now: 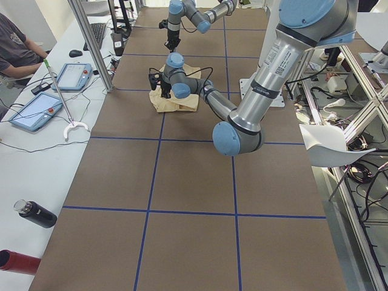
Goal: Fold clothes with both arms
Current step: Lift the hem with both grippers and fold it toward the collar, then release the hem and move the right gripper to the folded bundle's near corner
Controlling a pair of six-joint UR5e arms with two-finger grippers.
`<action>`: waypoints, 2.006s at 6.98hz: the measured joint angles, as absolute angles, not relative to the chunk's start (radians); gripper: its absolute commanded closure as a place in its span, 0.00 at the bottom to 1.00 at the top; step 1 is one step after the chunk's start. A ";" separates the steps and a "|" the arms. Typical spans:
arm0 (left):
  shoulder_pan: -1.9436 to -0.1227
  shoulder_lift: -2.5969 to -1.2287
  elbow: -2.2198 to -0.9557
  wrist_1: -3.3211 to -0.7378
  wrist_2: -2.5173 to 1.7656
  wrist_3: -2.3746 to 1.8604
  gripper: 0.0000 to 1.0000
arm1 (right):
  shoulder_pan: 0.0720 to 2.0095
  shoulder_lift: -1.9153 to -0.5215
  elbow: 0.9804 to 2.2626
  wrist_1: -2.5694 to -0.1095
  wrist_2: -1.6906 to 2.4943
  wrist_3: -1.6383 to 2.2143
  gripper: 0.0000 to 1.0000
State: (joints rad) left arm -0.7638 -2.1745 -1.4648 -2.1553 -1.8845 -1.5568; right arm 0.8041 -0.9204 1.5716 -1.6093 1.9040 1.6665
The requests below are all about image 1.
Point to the black keyboard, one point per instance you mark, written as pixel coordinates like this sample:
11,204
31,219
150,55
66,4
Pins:
98,30

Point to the upper blue teach pendant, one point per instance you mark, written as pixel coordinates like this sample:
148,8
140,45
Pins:
73,77

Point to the black computer mouse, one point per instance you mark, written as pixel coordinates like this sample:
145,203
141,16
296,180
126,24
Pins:
75,53

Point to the black water bottle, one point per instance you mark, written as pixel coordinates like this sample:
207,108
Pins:
35,213

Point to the aluminium frame post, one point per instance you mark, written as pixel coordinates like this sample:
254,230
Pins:
89,38

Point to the red bottle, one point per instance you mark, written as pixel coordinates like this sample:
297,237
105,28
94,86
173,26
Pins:
19,263

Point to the seated person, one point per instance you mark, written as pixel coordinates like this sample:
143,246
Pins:
20,56

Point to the lower blue teach pendant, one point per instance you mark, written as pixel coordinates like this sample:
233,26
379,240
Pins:
37,112

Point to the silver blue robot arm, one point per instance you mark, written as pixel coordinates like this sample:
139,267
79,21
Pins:
303,25
201,21

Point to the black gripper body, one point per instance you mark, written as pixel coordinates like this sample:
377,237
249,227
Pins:
165,85
173,36

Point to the blue teach pendant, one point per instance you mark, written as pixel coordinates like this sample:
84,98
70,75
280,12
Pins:
37,112
73,77

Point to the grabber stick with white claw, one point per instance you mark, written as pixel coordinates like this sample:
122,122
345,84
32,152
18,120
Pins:
72,123

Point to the cream long sleeve shirt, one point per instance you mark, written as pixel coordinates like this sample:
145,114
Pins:
173,104

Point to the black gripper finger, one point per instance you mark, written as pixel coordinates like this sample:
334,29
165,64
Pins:
170,47
166,96

